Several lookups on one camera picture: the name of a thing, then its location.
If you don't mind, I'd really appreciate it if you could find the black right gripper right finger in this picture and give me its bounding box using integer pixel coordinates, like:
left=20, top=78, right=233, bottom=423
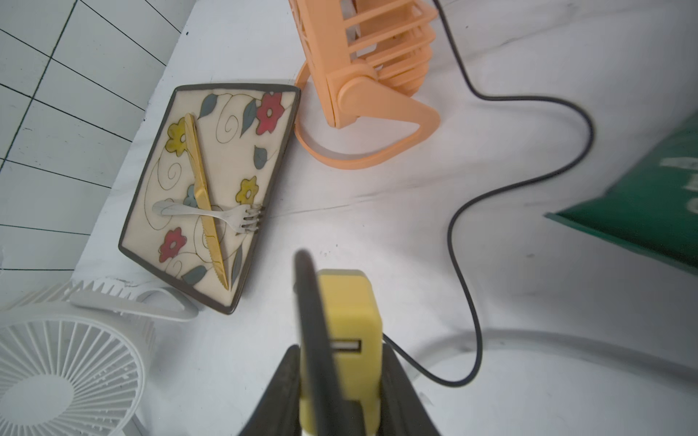
left=378, top=343, right=440, bottom=436

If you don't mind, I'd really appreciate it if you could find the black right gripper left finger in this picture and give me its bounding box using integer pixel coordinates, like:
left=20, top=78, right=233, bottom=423
left=240, top=250, right=365, bottom=435

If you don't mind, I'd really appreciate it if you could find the yellow usb charger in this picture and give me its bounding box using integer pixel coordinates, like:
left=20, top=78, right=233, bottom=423
left=301, top=269, right=383, bottom=435

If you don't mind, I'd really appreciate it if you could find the small white desk fan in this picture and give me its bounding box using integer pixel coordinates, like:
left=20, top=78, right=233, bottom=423
left=1, top=282, right=199, bottom=435

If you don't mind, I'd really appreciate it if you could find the small orange desk fan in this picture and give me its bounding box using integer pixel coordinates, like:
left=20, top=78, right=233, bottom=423
left=289, top=0, right=441, bottom=170

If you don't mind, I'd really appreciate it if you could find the silver fork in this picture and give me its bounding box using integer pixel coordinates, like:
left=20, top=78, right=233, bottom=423
left=152, top=201, right=265, bottom=234

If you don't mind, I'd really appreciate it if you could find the yellow plastic knife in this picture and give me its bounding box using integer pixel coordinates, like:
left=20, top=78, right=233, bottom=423
left=184, top=114, right=230, bottom=291

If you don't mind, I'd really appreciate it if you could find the green snack bag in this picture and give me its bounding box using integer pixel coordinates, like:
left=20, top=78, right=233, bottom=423
left=546, top=114, right=697, bottom=274

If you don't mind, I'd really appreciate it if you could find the black orange fan cable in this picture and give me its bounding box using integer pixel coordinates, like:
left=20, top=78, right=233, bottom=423
left=381, top=0, right=595, bottom=389

